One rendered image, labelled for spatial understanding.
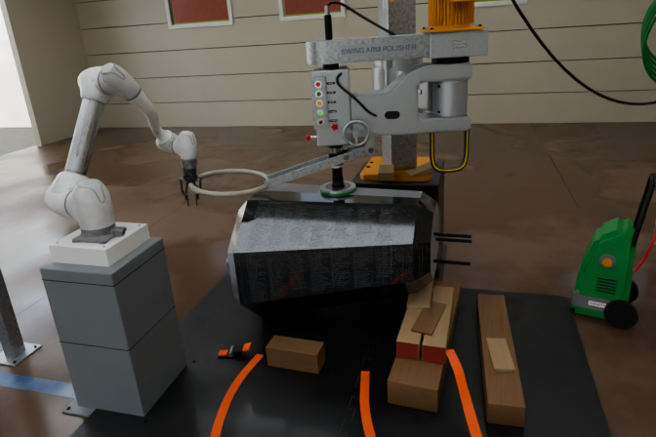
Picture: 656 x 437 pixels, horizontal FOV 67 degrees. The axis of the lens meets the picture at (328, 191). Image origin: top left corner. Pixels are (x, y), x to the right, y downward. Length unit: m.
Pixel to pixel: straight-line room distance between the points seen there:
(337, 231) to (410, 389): 0.87
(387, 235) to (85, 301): 1.50
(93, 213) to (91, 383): 0.88
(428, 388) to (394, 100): 1.47
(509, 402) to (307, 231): 1.29
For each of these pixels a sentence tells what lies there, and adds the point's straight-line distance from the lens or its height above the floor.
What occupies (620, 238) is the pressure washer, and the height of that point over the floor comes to 0.55.
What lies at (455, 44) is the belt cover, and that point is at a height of 1.63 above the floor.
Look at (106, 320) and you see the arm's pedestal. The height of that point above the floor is 0.55.
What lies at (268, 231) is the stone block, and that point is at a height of 0.69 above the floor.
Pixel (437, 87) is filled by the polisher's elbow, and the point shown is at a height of 1.41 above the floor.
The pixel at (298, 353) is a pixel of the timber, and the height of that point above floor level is 0.13.
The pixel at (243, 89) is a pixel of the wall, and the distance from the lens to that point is 9.68.
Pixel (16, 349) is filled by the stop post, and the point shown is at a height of 0.05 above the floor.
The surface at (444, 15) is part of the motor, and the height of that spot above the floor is 1.78.
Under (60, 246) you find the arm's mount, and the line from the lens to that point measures 2.59.
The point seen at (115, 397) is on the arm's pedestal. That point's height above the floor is 0.11.
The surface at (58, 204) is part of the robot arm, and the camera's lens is 2.65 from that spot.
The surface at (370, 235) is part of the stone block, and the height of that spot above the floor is 0.69.
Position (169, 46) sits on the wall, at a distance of 10.32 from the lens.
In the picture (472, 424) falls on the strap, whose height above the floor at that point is 0.11.
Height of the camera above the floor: 1.77
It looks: 19 degrees down
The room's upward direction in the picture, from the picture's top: 4 degrees counter-clockwise
